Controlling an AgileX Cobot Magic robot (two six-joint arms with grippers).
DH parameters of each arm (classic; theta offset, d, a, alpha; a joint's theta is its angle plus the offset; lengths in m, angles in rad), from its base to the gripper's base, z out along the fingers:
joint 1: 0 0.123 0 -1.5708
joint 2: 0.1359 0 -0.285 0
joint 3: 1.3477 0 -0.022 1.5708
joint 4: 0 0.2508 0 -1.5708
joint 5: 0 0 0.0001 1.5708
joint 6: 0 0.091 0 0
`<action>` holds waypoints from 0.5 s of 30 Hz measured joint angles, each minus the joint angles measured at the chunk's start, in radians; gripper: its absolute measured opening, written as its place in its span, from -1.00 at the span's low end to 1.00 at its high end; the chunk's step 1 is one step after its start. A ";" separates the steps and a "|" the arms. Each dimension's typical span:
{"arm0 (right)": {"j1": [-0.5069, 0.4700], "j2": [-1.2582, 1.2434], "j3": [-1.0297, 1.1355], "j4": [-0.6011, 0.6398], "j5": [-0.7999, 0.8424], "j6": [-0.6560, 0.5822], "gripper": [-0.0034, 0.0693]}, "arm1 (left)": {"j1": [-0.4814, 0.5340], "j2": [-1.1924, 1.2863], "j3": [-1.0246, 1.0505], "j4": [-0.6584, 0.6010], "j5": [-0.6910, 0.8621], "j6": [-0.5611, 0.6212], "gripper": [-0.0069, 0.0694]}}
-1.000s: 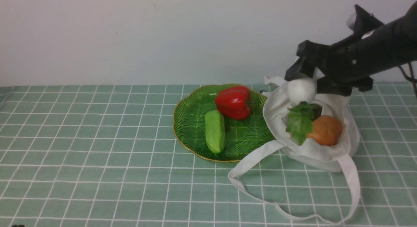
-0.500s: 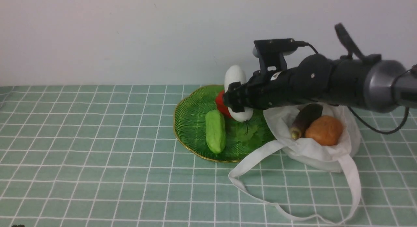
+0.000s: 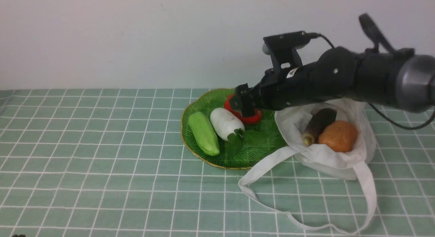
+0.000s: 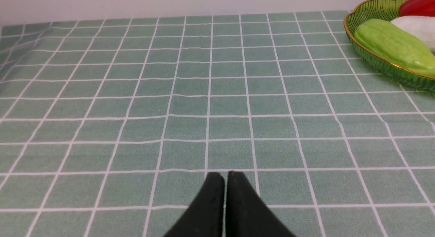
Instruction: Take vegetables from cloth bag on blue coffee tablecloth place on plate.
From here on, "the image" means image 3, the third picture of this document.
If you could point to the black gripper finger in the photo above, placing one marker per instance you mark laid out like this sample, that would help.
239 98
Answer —
244 100

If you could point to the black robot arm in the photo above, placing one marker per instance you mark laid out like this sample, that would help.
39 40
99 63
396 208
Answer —
401 81

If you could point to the white radish with leaves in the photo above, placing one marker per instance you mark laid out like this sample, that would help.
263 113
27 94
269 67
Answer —
230 129

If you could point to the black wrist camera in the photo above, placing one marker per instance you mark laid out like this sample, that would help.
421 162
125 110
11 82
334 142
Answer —
282 48

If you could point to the orange-brown potato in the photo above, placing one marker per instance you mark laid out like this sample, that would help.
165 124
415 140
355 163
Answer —
340 136

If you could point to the green leaf-shaped plate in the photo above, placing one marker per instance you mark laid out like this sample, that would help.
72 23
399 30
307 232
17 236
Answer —
260 139

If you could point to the white cloth bag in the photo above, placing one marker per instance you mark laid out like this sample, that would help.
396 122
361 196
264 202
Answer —
352 165

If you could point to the dark purple eggplant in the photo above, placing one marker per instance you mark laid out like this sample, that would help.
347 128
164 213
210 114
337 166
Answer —
318 123

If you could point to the green cucumber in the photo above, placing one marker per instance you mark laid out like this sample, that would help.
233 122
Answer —
204 133

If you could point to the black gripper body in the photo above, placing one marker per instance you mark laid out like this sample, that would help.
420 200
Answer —
332 76

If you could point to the red bell pepper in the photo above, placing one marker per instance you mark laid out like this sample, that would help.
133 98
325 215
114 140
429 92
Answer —
246 120

